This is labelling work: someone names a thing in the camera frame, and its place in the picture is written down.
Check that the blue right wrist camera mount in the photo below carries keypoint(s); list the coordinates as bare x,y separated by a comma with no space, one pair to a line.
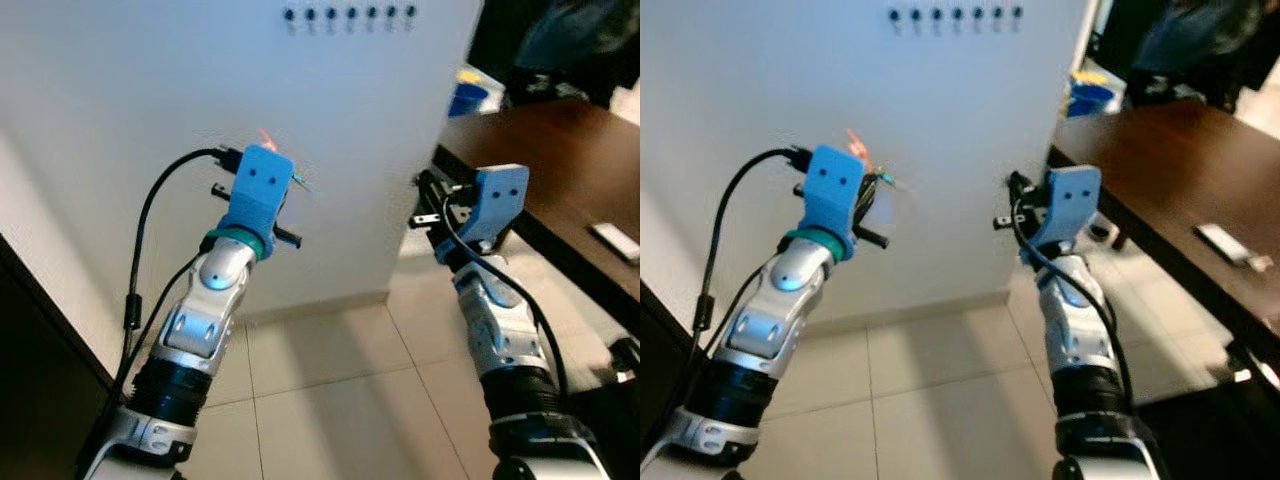
1070,205
495,205

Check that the blue plastic bucket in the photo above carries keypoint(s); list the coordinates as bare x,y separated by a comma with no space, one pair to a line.
1088,100
468,100

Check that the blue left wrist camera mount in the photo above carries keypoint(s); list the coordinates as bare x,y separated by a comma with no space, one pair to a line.
832,190
255,190

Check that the black knob wall hook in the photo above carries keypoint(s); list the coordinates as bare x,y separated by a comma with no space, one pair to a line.
977,14
351,14
997,13
310,15
289,15
1017,12
371,13
894,16
915,15
391,12
331,14
410,12
936,15
957,14

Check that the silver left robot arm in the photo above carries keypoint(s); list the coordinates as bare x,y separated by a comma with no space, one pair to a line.
775,320
200,320

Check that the white smartphone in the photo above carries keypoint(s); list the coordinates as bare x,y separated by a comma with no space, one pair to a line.
615,240
1222,243

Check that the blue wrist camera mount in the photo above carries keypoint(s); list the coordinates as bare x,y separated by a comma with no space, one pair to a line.
255,190
832,190
1070,205
495,205

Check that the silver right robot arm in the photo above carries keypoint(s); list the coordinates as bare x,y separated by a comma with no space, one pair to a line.
500,340
1075,340

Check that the dark brown wooden table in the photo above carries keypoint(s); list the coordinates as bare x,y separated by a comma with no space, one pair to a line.
560,150
1180,160

